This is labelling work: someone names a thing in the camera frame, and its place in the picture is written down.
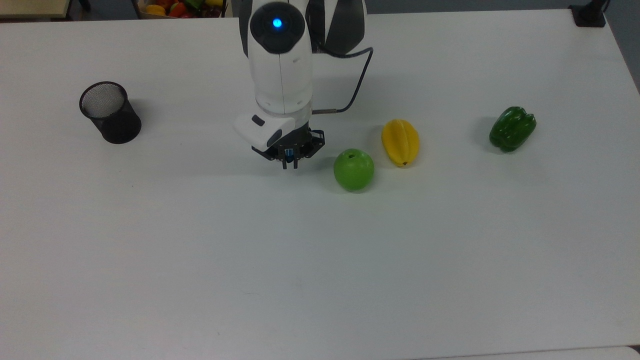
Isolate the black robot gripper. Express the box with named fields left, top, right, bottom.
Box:
left=252, top=126, right=326, bottom=170

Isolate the black mesh pen holder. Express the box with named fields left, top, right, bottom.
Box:
left=79, top=81, right=142, bottom=145

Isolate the green apple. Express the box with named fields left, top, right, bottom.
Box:
left=333, top=148, right=375, bottom=192

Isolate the yellow starfruit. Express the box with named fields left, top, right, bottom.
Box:
left=381, top=118, right=420, bottom=168

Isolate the box of assorted toy fruit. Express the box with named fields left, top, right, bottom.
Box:
left=132, top=0, right=229, bottom=20

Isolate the green bell pepper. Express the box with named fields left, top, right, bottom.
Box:
left=489, top=106, right=537, bottom=153

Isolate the light wooden side table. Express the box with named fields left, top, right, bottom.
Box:
left=0, top=0, right=71, bottom=20

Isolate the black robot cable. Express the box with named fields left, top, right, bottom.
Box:
left=311, top=43, right=375, bottom=115

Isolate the black table clamp mount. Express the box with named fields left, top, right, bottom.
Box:
left=568, top=0, right=609, bottom=28

